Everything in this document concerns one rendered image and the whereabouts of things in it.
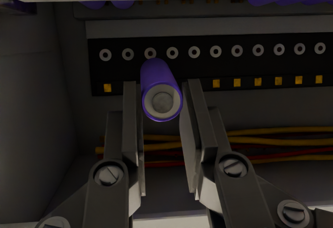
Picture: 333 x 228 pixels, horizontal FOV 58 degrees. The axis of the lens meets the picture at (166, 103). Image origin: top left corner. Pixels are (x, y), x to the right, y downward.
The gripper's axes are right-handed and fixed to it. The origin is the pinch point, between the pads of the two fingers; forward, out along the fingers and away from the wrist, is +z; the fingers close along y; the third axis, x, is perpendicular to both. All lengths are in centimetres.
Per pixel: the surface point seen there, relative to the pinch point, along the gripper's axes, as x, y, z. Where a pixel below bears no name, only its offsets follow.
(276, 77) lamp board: -8.0, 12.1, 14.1
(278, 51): -5.9, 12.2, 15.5
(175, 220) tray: -6.1, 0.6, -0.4
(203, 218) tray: -6.2, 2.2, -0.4
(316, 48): -5.8, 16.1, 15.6
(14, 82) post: -2.4, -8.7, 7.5
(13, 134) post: -4.4, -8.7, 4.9
